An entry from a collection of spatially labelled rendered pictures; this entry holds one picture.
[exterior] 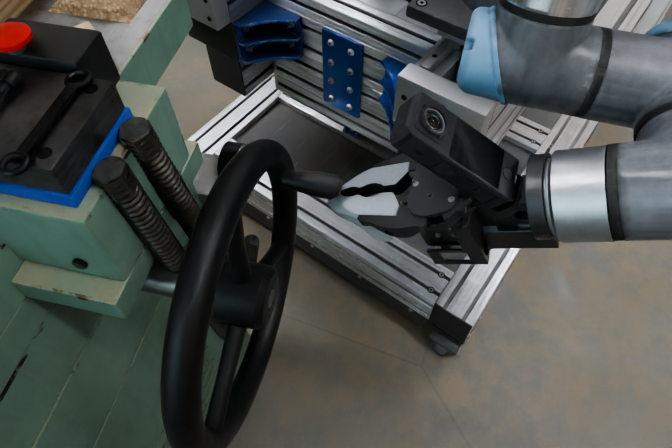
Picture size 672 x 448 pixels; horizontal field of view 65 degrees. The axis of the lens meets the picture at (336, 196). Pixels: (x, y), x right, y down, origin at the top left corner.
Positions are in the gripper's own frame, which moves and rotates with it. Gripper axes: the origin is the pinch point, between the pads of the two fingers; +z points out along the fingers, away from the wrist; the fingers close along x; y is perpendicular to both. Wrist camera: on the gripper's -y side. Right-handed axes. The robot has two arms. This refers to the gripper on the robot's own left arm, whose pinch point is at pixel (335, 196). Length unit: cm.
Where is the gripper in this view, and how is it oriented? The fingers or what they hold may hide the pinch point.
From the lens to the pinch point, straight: 52.6
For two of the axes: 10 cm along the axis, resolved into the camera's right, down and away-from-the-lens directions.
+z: -8.4, 0.6, 5.5
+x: 2.9, -8.0, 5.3
